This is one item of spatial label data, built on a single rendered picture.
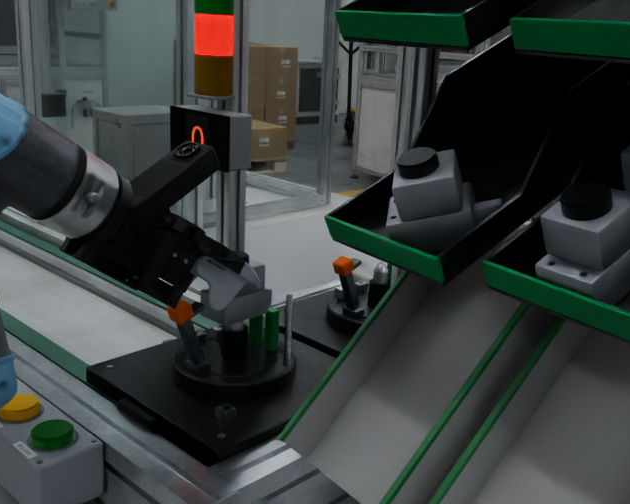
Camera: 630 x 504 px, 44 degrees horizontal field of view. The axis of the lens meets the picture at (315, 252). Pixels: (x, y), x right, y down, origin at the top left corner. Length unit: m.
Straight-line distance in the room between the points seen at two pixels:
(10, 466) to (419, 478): 0.41
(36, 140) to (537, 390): 0.44
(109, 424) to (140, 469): 0.10
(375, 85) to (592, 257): 6.18
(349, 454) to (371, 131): 6.10
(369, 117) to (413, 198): 6.17
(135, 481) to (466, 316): 0.34
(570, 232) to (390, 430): 0.26
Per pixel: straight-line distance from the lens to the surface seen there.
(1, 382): 0.64
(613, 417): 0.62
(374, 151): 6.70
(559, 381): 0.65
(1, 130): 0.64
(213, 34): 1.01
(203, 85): 1.01
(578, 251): 0.50
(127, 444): 0.79
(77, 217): 0.69
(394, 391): 0.69
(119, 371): 0.91
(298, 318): 1.05
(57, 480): 0.79
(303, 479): 0.79
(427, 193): 0.55
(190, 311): 0.81
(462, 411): 0.61
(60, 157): 0.67
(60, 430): 0.80
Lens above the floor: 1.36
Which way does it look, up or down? 17 degrees down
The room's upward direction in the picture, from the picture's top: 3 degrees clockwise
